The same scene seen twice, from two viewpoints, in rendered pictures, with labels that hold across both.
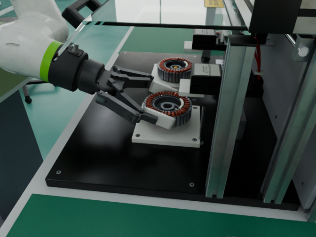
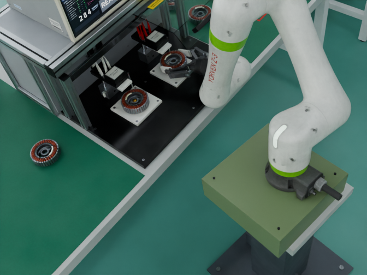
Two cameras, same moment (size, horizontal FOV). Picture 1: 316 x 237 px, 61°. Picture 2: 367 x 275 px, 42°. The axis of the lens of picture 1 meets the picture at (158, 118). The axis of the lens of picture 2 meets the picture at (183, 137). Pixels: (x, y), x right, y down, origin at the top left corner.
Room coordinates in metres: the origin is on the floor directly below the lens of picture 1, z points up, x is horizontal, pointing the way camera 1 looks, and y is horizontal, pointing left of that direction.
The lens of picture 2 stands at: (1.62, 0.93, 2.21)
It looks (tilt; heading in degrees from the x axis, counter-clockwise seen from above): 53 degrees down; 222
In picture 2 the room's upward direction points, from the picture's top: 12 degrees counter-clockwise
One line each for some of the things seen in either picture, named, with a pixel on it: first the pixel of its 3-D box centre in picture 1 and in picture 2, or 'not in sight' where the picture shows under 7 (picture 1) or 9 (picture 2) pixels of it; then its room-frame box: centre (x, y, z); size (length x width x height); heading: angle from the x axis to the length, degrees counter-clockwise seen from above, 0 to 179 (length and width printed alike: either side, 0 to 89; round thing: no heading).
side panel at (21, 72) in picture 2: not in sight; (24, 74); (0.91, -0.48, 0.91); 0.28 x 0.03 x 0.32; 83
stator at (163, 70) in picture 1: (175, 69); (135, 101); (0.76, -0.05, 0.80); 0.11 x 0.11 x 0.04
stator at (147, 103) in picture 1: (167, 108); (173, 61); (0.52, -0.02, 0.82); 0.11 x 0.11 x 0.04
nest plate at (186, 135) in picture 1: (168, 122); (174, 68); (0.52, -0.03, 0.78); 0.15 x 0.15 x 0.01; 83
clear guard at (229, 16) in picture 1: (172, 20); (173, 11); (0.46, -0.02, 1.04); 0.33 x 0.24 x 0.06; 83
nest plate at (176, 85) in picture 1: (175, 76); (136, 105); (0.76, -0.05, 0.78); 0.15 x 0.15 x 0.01; 83
